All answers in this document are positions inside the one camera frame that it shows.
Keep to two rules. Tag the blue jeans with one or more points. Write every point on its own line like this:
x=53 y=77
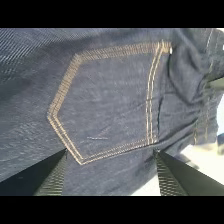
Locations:
x=106 y=100

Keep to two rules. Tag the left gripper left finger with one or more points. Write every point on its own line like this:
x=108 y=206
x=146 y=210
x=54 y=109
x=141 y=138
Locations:
x=40 y=180

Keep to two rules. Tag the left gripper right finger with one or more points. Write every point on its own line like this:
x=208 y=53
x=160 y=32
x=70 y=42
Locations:
x=183 y=180

